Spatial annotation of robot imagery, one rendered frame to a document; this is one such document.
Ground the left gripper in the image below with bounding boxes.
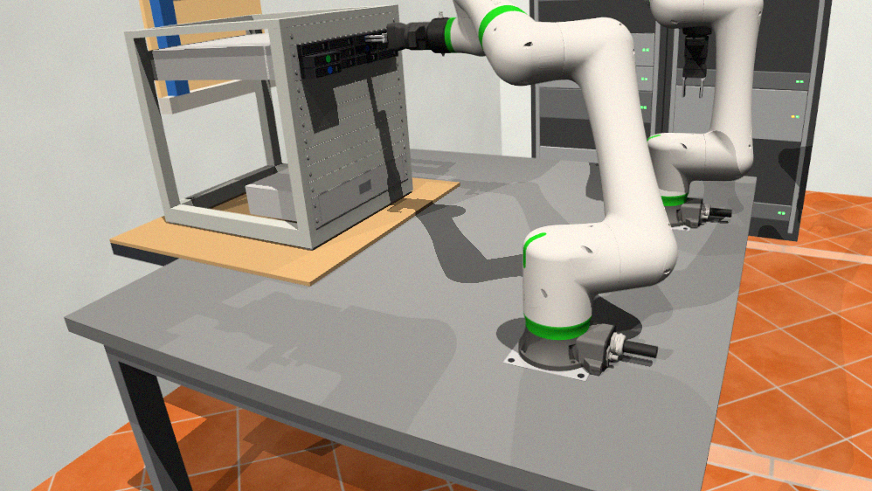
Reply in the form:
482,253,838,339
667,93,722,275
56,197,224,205
365,11,451,56

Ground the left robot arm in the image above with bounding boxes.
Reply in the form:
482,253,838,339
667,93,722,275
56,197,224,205
445,0,678,376

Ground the orange flat board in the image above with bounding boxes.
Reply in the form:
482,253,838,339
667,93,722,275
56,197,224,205
110,178,460,287

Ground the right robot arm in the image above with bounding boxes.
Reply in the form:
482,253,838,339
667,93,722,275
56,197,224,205
644,0,764,228

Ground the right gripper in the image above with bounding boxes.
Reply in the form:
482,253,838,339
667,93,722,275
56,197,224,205
678,26,712,98

